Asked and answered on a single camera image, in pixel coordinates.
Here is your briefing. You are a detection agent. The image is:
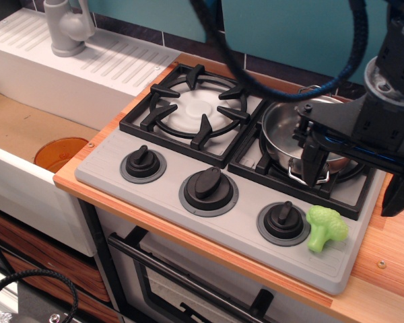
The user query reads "grey toy stove top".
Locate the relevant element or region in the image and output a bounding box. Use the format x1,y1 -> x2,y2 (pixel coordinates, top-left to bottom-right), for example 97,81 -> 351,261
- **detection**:
75,125 -> 385,294

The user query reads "toy oven door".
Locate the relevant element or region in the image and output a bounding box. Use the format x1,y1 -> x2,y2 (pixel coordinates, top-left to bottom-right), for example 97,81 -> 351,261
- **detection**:
97,207 -> 358,323

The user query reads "wooden drawer front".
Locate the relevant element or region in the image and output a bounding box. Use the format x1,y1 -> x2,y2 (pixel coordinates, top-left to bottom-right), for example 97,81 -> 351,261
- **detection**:
0,211 -> 120,322

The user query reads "black braided cable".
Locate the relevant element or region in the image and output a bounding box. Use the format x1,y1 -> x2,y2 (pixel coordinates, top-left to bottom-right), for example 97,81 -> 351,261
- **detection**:
188,0 -> 369,103
0,267 -> 79,323

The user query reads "green toy cauliflower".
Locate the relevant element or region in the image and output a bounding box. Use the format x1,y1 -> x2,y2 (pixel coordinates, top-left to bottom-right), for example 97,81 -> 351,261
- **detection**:
306,205 -> 349,253

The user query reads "black burner grate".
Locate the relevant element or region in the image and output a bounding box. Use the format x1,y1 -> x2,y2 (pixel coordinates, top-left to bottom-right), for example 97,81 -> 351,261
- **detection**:
119,64 -> 265,168
228,100 -> 383,220

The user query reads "right black stove knob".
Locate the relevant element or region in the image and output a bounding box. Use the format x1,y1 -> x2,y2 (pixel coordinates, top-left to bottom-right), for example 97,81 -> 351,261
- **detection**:
257,201 -> 310,247

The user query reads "middle black stove knob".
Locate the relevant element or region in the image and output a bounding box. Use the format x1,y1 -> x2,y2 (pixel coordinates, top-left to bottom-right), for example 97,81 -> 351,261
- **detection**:
178,167 -> 239,217

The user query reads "grey toy faucet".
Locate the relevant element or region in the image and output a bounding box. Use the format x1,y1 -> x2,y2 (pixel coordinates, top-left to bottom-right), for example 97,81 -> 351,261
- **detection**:
44,0 -> 96,57

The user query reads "right black burner grate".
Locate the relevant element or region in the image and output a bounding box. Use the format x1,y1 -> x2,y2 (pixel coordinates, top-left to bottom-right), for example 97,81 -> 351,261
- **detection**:
228,100 -> 383,220

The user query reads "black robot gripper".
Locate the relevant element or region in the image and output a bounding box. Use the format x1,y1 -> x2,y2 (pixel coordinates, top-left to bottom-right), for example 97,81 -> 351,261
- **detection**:
295,57 -> 404,217

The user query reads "left black stove knob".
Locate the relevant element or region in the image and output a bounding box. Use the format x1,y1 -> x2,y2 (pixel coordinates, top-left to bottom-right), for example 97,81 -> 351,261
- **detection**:
120,145 -> 167,184

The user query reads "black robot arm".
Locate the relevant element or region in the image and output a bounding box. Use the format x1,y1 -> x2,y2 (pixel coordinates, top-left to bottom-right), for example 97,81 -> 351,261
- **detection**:
294,1 -> 404,217

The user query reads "stainless steel pot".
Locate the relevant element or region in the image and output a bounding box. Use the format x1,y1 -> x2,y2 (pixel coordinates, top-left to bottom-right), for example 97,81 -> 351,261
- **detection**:
261,96 -> 350,186

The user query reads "black braided cable lower left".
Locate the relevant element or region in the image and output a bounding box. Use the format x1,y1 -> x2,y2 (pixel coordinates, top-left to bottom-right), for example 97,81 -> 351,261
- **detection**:
0,267 -> 79,323

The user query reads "black oven door handle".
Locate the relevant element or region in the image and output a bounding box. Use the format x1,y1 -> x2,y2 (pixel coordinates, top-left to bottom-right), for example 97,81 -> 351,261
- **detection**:
108,231 -> 273,322

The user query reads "orange plastic plate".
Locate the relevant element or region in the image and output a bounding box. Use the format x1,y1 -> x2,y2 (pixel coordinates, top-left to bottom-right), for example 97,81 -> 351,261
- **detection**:
34,137 -> 88,173

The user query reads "white toy sink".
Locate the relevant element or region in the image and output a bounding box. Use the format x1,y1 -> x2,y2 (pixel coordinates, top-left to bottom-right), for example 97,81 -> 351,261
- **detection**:
0,9 -> 178,256

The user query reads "white burner disc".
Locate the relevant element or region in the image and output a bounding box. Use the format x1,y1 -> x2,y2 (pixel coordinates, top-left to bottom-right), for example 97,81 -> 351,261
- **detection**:
163,87 -> 241,133

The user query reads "black stove knob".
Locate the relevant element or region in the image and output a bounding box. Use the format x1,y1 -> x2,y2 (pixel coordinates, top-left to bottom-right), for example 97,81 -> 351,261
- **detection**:
257,201 -> 310,247
120,145 -> 167,184
178,167 -> 239,217

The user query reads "left black burner grate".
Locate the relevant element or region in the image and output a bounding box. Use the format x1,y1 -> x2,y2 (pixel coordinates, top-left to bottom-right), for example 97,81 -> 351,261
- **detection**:
119,64 -> 265,168

